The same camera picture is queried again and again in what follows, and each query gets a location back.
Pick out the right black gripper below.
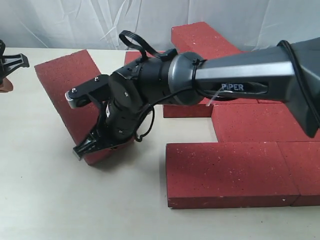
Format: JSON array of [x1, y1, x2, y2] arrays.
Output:
[[72, 72, 147, 161]]

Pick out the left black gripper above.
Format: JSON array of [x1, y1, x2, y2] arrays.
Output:
[[0, 40, 30, 93]]

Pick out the right grey Piper arm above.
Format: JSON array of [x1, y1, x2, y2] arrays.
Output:
[[65, 38, 320, 159]]

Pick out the back base red brick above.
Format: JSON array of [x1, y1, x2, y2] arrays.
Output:
[[123, 51, 162, 66]]

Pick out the front large red brick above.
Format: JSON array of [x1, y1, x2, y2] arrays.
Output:
[[165, 142, 300, 209]]

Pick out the grey fabric backdrop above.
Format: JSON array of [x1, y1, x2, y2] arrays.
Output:
[[0, 0, 320, 50]]

